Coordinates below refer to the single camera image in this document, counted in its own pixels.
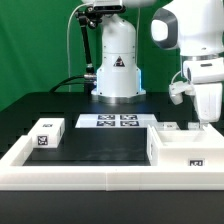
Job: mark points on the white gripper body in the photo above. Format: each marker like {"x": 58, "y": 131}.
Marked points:
{"x": 206, "y": 77}

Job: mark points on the white cabinet door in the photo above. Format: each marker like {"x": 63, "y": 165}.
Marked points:
{"x": 167, "y": 126}
{"x": 193, "y": 126}

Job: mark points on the white cabinet body box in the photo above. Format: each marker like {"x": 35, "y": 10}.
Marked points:
{"x": 183, "y": 148}

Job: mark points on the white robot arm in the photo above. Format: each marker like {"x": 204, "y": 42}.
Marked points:
{"x": 194, "y": 27}

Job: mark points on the white cabinet top block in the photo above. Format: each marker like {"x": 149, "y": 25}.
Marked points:
{"x": 47, "y": 132}

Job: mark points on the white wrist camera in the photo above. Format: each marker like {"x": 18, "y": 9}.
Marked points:
{"x": 176, "y": 90}

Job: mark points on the white U-shaped obstacle wall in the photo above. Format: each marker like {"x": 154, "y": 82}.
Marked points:
{"x": 16, "y": 175}

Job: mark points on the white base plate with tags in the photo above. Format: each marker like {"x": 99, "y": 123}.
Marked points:
{"x": 115, "y": 120}

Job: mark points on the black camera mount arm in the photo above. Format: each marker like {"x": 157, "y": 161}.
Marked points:
{"x": 91, "y": 17}

